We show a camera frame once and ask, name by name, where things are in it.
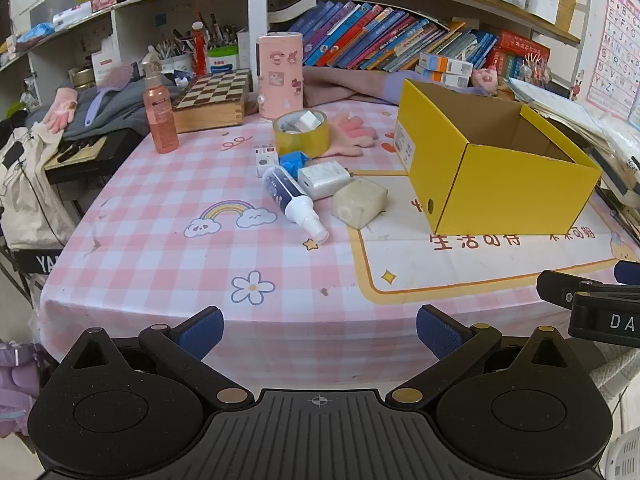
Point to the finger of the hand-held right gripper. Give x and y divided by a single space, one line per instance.
552 285
629 272

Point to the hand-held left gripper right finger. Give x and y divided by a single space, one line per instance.
440 332

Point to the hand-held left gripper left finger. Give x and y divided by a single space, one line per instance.
197 332

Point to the yellow cardboard box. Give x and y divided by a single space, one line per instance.
500 190

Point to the beige translucent square block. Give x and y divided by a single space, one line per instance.
357 200

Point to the white spray bottle dark print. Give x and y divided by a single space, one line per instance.
285 192

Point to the small white printed box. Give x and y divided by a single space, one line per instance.
264 160

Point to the white power adapter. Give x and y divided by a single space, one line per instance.
322 177

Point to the small blue plastic object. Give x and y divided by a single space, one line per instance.
292 162

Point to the yellowish tape roll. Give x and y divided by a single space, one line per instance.
300 146

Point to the pink cylinder container with stickers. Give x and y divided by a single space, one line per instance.
280 75

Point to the white chair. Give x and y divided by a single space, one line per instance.
625 450

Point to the stack of papers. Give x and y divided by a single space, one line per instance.
565 110

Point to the purple jacket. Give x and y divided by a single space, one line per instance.
17 385

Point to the beige canvas tote bag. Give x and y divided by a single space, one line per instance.
30 200

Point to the pink spray bottle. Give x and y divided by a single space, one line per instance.
161 120

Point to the pink pig plush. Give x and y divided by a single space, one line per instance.
484 80

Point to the colourful hair ornaments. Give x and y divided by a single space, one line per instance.
535 67

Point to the red book set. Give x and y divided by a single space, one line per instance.
520 55

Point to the orange and white carton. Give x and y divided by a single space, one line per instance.
445 62
440 79

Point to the wooden chessboard box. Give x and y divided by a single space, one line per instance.
210 95

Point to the grey clothes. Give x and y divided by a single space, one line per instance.
120 105

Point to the lilac hairbrush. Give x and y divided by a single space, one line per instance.
107 90

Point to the pink knit glove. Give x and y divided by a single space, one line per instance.
62 110

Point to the mauve and lilac cloth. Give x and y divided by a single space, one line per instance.
350 85

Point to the green and white pen holder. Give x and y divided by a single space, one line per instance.
222 60

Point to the row of colourful books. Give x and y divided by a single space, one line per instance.
370 35

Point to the white lying book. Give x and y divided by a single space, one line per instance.
292 9

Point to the white shelf unit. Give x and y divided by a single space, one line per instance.
257 0

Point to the alphabet wall poster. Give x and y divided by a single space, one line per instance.
612 50

